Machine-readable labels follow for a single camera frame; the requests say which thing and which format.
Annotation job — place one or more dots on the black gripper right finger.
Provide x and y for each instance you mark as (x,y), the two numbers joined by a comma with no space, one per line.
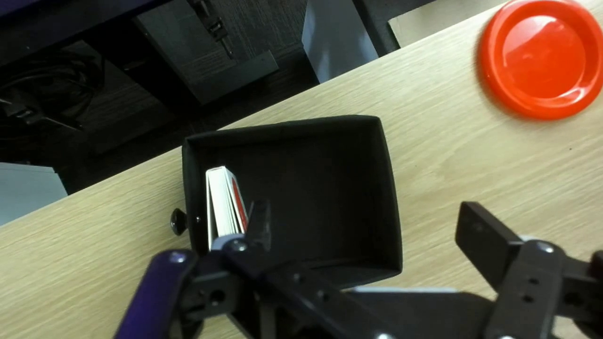
(486,242)

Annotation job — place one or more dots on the red round plate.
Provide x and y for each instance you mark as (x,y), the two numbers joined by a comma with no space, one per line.
(539,60)

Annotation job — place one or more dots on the deck of cards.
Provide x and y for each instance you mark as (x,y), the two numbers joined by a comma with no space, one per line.
(222,201)

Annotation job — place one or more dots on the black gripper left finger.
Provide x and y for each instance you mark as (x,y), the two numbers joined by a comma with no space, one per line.
(258,227)

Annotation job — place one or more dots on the black square bowl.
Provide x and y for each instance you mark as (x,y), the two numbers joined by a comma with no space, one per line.
(326,190)

